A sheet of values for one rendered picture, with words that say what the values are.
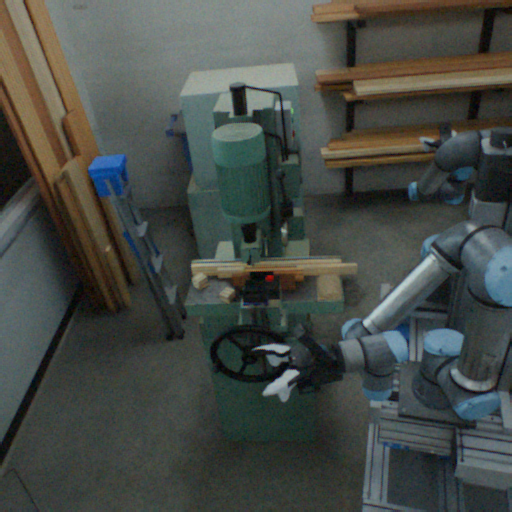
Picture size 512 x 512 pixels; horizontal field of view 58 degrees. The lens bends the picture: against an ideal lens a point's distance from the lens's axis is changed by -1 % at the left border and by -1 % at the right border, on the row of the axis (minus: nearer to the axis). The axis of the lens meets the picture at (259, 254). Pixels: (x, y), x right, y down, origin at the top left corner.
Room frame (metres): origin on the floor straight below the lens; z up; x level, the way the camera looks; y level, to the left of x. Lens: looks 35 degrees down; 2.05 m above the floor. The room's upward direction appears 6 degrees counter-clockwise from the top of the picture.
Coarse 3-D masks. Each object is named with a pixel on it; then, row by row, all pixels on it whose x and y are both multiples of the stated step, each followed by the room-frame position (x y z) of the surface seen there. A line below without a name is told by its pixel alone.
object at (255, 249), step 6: (258, 234) 1.53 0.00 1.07; (258, 240) 1.49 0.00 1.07; (246, 246) 1.46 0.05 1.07; (252, 246) 1.45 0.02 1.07; (258, 246) 1.45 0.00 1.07; (246, 252) 1.44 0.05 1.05; (252, 252) 1.44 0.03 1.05; (258, 252) 1.44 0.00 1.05; (246, 258) 1.45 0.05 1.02; (252, 258) 1.44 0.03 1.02; (258, 258) 1.44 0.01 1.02
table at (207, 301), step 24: (192, 288) 1.45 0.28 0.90; (216, 288) 1.44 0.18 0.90; (240, 288) 1.42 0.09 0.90; (312, 288) 1.37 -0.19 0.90; (192, 312) 1.36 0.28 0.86; (216, 312) 1.35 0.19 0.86; (240, 312) 1.32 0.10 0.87; (288, 312) 1.31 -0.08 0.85; (312, 312) 1.30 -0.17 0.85; (336, 312) 1.29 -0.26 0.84
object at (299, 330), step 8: (296, 328) 0.74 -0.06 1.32; (304, 328) 0.73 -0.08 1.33; (296, 336) 0.72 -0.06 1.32; (304, 336) 0.72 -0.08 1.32; (312, 336) 0.73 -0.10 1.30; (304, 344) 0.71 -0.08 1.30; (312, 344) 0.72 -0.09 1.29; (320, 344) 0.73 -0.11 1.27; (312, 352) 0.71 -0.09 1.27; (320, 352) 0.71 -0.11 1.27; (328, 352) 0.73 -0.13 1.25; (320, 360) 0.71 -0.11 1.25; (328, 360) 0.71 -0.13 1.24
